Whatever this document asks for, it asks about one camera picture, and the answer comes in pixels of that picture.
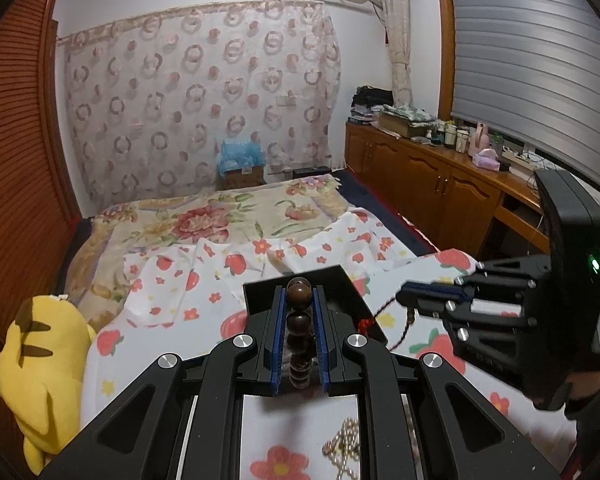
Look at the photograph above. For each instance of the black flat device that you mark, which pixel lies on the black flat device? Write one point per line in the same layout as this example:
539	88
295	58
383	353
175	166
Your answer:
311	171

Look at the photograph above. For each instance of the grey window blind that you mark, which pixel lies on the grey window blind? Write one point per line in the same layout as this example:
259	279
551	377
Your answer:
535	60

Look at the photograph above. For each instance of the sheer circle pattern curtain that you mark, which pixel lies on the sheer circle pattern curtain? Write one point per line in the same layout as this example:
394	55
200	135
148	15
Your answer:
200	100

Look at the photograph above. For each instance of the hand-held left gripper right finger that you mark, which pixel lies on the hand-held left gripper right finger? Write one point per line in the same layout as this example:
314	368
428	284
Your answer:
323	345

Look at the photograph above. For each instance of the beige floral quilt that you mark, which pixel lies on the beige floral quilt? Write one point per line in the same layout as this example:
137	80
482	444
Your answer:
190	220

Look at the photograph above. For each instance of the yellow plush toy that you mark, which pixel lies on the yellow plush toy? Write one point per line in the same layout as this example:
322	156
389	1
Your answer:
35	370

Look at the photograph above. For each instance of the pink tissue box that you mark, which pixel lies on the pink tissue box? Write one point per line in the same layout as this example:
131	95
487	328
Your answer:
486	159

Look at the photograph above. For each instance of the blue plastic bag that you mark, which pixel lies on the blue plastic bag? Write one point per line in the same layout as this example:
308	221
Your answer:
240	155

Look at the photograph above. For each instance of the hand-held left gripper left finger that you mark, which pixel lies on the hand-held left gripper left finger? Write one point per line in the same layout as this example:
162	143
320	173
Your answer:
279	345

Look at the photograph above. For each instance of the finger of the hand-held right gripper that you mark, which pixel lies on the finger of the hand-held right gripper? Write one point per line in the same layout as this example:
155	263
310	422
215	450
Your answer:
432	290
485	332

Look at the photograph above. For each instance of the brown louvred wardrobe door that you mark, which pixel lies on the brown louvred wardrobe door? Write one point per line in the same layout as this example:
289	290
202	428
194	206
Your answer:
15	160

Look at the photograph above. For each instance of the cream lace curtain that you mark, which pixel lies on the cream lace curtain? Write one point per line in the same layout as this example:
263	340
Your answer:
399	30

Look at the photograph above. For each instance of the person's right forearm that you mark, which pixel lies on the person's right forearm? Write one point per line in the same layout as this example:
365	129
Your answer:
597	425

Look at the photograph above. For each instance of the stack of dark clothes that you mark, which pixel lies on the stack of dark clothes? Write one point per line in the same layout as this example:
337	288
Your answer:
372	102

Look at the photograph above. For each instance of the white jar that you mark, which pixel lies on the white jar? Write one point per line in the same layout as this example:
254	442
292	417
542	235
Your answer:
450	136

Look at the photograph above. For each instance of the dark blue mattress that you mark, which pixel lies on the dark blue mattress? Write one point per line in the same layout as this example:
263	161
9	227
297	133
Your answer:
385	215

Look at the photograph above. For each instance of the pink bottle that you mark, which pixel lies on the pink bottle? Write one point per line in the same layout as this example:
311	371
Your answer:
481	137

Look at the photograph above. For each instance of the black jewelry box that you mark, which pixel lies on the black jewelry box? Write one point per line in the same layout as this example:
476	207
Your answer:
352	290

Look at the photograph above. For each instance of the white power strip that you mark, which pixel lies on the white power strip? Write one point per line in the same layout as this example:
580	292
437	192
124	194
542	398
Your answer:
522	160

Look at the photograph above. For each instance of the small cardboard box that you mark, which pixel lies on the small cardboard box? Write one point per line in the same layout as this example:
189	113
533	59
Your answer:
244	176

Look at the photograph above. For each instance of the white strawberry print sheet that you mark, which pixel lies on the white strawberry print sheet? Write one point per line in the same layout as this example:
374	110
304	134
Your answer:
180	280

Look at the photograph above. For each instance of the cardboard box with cloth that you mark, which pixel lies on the cardboard box with cloth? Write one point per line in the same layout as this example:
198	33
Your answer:
405	120

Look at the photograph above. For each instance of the wooden sideboard cabinet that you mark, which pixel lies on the wooden sideboard cabinet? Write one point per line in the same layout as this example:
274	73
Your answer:
430	180

